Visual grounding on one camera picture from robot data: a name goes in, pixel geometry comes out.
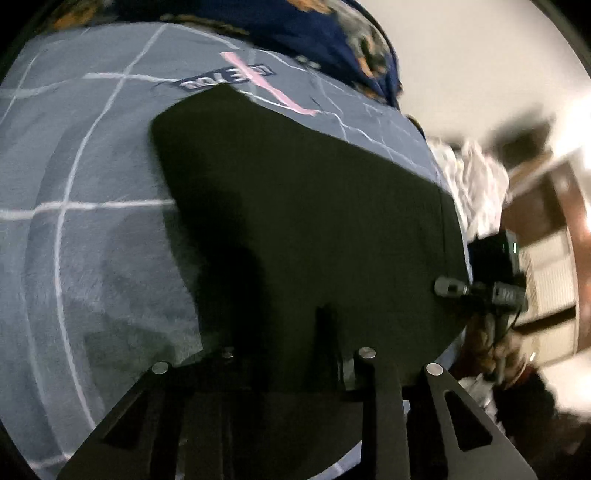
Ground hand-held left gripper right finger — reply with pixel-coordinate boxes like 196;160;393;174
315;305;540;480

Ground white crumpled cloth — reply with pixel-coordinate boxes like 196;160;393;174
424;137;509;241

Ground grey-blue printed blanket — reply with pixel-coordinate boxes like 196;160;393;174
0;22;468;480

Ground black pants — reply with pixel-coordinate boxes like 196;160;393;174
150;85;472;480

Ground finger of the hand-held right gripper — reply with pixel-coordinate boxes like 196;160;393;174
434;276;471;299

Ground brown wooden furniture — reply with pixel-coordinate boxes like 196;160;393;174
501;147;591;366

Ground navy floral blanket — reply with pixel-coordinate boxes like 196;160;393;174
46;0;403;110

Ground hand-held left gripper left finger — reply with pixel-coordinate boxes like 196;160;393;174
56;347;262;480

